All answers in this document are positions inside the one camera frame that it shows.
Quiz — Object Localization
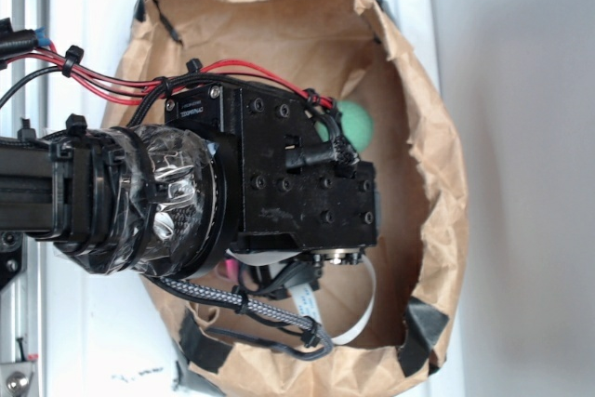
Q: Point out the red and black wire bundle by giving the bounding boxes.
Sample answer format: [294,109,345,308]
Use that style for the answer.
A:
[0,18,343,112]

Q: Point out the grey braided cable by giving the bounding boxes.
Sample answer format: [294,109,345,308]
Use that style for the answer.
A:
[157,275,336,360]

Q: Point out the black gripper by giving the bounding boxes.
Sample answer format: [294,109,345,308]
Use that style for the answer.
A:
[165,76,379,279]

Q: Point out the black metal mounting bracket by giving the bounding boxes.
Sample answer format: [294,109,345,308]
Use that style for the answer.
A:
[0,231,25,290]

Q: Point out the pink plush bunny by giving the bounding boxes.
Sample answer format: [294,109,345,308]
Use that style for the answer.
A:
[224,258,240,281]

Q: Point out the white flat ribbon cable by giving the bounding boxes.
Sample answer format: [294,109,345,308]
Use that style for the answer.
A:
[225,247,377,346]

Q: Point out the green textured ball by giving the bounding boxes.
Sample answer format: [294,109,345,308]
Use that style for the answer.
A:
[311,99,374,165]

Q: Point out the brown paper bag bin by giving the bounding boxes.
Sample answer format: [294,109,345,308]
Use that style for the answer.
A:
[118,0,469,396]

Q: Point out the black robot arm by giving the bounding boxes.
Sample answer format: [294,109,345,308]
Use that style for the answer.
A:
[1,75,379,279]

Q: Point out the aluminium frame rail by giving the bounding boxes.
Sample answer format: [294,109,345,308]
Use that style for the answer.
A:
[1,0,48,396]

